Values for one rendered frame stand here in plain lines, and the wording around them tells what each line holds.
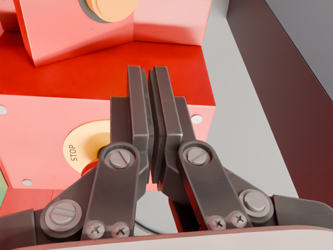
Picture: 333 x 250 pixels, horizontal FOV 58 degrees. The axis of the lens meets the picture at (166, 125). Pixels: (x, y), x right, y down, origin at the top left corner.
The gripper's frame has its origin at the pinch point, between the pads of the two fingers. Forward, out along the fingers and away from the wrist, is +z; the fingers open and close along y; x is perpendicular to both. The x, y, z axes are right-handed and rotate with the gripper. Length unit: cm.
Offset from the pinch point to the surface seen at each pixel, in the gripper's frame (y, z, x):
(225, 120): 47, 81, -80
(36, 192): -18, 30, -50
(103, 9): -1.9, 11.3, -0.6
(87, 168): -3.1, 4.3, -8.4
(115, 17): -1.1, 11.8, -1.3
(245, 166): 66, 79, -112
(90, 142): -3.0, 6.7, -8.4
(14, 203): -18.4, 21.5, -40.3
